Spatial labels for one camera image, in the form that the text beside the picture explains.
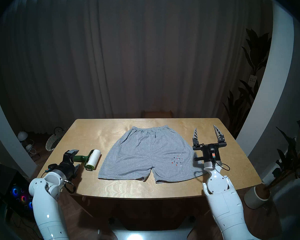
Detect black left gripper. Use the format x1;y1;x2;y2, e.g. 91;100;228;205
56;149;81;180

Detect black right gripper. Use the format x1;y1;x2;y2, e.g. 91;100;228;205
192;124;228;163

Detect green handled lint roller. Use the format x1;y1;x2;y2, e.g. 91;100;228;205
72;149;102;171

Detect grey shorts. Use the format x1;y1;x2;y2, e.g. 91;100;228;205
98;125;208;184

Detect coloured debris bits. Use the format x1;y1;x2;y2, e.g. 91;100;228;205
169;154;183;167

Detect woven basket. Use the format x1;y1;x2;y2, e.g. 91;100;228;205
45;127;69;152

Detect computer case with rgb fans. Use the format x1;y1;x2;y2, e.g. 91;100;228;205
0;163;40;221

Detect white curved arch column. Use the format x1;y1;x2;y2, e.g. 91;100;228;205
0;72;38;179
236;2;294;157

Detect leafy plant in white pot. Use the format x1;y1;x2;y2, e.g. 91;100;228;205
271;86;300;190

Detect tall dark leafy plant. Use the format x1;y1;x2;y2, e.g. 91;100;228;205
222;28;272;139

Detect grey curtain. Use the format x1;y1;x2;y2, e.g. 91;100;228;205
0;0;273;135

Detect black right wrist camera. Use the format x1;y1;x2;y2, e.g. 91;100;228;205
207;145;218;159

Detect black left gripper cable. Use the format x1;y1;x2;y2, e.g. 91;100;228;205
64;179;77;194

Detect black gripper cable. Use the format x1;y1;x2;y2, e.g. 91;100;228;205
213;160;230;171
64;179;77;194

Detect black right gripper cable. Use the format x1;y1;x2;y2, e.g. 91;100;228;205
213;160;230;171

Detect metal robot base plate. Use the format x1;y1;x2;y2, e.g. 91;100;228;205
111;218;195;240

